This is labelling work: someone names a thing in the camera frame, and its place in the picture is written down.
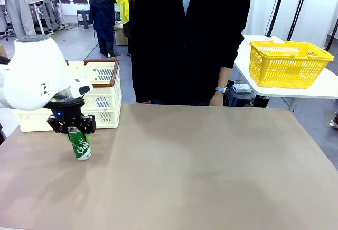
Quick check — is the person's left hand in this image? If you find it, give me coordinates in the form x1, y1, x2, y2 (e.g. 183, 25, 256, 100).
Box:
209, 91, 225, 107

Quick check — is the black stool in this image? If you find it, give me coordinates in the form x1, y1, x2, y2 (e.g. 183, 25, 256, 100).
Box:
224, 80, 270, 108

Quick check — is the yellow plastic shopping basket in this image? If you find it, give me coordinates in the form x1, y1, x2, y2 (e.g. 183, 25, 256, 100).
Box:
249, 40, 335, 88

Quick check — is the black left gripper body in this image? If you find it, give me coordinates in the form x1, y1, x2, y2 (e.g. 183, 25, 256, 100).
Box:
43, 99, 85, 129

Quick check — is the person with navy apron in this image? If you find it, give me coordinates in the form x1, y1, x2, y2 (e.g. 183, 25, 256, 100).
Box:
80, 0, 122, 58

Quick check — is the dark grey plastic stool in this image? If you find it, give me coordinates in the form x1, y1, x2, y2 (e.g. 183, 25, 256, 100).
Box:
77, 9, 93, 29

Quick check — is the person's left forearm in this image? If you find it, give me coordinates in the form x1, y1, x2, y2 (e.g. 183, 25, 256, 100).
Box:
219, 67, 232, 89

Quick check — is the white side table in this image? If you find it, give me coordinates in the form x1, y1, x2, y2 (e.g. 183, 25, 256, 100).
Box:
233, 34, 338, 112

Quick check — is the person in black cardigan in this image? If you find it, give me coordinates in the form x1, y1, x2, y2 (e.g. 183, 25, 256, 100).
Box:
128, 0, 251, 106

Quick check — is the green drink can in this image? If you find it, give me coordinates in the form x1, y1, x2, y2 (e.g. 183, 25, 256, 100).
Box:
67, 126, 92, 161

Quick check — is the black tripod stand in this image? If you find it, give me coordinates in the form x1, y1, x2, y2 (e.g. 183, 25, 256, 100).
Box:
286, 0, 312, 42
265, 0, 290, 38
325, 20, 338, 52

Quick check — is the person in grey trousers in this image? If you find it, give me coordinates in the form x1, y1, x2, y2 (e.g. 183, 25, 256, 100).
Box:
0, 0, 37, 38

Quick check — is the grey metal workbench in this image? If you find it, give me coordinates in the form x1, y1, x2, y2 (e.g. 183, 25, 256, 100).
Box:
26, 0, 69, 35

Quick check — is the blue grey wipes pack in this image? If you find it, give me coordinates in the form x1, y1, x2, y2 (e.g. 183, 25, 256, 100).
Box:
232, 83, 251, 94

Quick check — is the cream plastic shopping basket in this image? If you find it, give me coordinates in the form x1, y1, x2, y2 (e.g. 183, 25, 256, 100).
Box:
14, 59, 123, 133

